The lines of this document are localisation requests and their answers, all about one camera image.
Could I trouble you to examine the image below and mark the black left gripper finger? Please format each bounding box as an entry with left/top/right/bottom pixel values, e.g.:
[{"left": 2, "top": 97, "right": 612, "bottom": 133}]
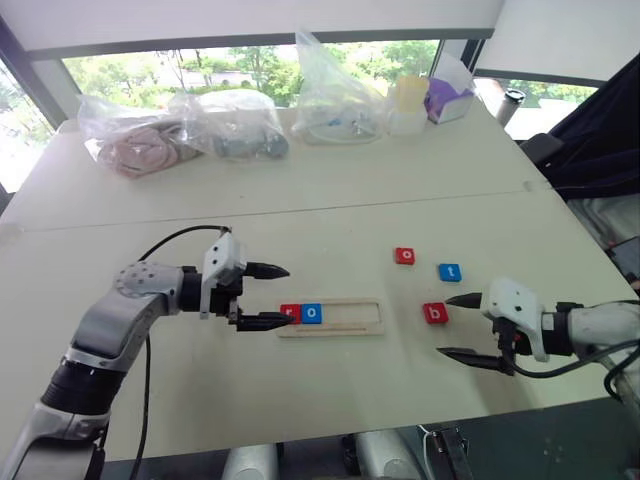
[
  {"left": 248, "top": 261, "right": 292, "bottom": 282},
  {"left": 234, "top": 310, "right": 297, "bottom": 334}
]

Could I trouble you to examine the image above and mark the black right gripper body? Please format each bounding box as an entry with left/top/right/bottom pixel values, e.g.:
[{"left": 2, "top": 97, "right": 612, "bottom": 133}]
[{"left": 491, "top": 316, "right": 532, "bottom": 377}]

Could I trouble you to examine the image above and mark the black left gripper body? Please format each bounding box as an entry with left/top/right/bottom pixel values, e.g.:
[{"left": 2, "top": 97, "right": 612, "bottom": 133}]
[{"left": 209, "top": 261, "right": 253, "bottom": 327}]

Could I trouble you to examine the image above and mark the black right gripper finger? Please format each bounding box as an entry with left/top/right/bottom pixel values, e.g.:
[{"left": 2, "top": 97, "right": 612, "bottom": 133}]
[
  {"left": 435, "top": 346, "right": 504, "bottom": 373},
  {"left": 443, "top": 293, "right": 484, "bottom": 311}
]

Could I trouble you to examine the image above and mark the red letter b block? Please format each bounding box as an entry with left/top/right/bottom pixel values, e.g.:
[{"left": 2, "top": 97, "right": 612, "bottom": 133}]
[{"left": 421, "top": 302, "right": 450, "bottom": 327}]

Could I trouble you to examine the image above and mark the wooden letter tray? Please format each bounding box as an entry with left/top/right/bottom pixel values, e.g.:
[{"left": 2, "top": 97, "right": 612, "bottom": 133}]
[{"left": 276, "top": 297, "right": 387, "bottom": 340}]

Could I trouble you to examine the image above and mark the silver rounded robot leg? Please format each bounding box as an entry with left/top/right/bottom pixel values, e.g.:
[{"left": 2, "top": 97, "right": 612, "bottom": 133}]
[
  {"left": 221, "top": 441, "right": 280, "bottom": 480},
  {"left": 351, "top": 429, "right": 427, "bottom": 480}
]

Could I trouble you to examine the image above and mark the plastic bag with grey items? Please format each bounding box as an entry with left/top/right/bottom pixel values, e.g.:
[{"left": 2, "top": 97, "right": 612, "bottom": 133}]
[{"left": 168, "top": 88, "right": 292, "bottom": 163}]

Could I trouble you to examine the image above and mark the dark device with red edge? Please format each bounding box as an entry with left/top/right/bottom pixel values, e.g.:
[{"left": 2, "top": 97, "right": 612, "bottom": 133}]
[{"left": 606, "top": 236, "right": 640, "bottom": 287}]

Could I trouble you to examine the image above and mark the black chair seat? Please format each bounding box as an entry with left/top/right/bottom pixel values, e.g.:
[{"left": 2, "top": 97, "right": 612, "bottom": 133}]
[{"left": 518, "top": 132, "right": 565, "bottom": 167}]

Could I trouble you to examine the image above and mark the plastic bag with pink cloth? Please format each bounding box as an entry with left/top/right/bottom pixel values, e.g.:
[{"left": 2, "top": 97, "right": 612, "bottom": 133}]
[{"left": 76, "top": 93, "right": 207, "bottom": 177}]

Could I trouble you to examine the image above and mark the tall clear plastic bag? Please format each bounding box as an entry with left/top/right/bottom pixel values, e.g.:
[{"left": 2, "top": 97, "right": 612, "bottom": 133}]
[{"left": 291, "top": 31, "right": 390, "bottom": 147}]

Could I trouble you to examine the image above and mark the white tumbler with black lid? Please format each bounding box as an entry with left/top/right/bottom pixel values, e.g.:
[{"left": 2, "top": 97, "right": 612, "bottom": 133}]
[{"left": 494, "top": 88, "right": 527, "bottom": 137}]

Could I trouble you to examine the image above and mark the purple and white box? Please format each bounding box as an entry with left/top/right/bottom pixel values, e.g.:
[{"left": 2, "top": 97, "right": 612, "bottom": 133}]
[{"left": 424, "top": 74, "right": 477, "bottom": 126}]

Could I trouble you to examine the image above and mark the clear plastic container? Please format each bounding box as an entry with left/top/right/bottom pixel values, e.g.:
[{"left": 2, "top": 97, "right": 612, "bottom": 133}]
[{"left": 386, "top": 74, "right": 432, "bottom": 137}]

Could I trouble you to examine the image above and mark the dark blue cloth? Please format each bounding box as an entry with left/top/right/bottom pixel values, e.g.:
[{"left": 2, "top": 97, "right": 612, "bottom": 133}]
[{"left": 543, "top": 58, "right": 640, "bottom": 202}]

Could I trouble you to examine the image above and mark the white roller blind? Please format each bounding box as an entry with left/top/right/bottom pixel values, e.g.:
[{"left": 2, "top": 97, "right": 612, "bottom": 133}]
[
  {"left": 0, "top": 0, "right": 507, "bottom": 53},
  {"left": 473, "top": 0, "right": 640, "bottom": 89}
]

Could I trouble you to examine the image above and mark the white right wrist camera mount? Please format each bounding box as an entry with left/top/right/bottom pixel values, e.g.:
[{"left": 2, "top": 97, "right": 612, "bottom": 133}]
[{"left": 480, "top": 276, "right": 550, "bottom": 363}]

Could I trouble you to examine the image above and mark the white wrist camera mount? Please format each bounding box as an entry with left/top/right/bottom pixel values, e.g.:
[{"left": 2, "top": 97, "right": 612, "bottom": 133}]
[
  {"left": 199, "top": 233, "right": 248, "bottom": 321},
  {"left": 480, "top": 276, "right": 550, "bottom": 363}
]

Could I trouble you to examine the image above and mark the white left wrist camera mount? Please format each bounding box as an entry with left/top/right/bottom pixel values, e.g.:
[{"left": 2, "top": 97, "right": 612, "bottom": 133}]
[{"left": 199, "top": 233, "right": 248, "bottom": 321}]

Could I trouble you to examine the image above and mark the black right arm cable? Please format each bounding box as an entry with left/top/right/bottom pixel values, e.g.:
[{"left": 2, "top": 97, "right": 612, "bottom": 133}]
[{"left": 509, "top": 338, "right": 640, "bottom": 401}]

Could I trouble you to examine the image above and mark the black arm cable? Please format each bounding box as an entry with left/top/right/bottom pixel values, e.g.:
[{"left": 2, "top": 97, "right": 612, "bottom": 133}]
[
  {"left": 130, "top": 225, "right": 234, "bottom": 480},
  {"left": 509, "top": 338, "right": 640, "bottom": 401}
]

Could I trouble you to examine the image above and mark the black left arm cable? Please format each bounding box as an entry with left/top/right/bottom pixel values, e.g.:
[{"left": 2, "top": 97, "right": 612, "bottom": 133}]
[{"left": 130, "top": 225, "right": 234, "bottom": 480}]

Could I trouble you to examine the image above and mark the black metal bracket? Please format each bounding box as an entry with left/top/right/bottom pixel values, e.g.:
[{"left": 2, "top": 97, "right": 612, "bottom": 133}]
[{"left": 428, "top": 424, "right": 474, "bottom": 480}]

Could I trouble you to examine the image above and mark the dark window frame post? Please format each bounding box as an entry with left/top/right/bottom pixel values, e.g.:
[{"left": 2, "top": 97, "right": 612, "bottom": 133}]
[{"left": 0, "top": 13, "right": 70, "bottom": 132}]

